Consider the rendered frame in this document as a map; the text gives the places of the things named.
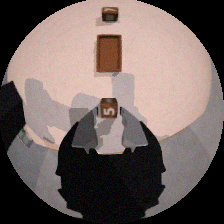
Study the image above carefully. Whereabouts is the brown cube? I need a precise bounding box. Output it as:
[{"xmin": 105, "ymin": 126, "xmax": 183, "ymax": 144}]
[
  {"xmin": 101, "ymin": 7, "xmax": 119, "ymax": 21},
  {"xmin": 100, "ymin": 98, "xmax": 118, "ymax": 118}
]

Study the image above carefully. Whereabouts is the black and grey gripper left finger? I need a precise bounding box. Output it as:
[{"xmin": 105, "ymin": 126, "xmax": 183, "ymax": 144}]
[{"xmin": 55, "ymin": 107, "xmax": 98, "ymax": 177}]

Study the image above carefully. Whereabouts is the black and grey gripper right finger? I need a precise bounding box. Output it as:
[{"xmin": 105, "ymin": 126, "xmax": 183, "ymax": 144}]
[{"xmin": 120, "ymin": 106, "xmax": 166, "ymax": 173}]

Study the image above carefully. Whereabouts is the brown rectangular tray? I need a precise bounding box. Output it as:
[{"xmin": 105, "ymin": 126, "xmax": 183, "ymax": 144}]
[{"xmin": 96, "ymin": 34, "xmax": 122, "ymax": 72}]

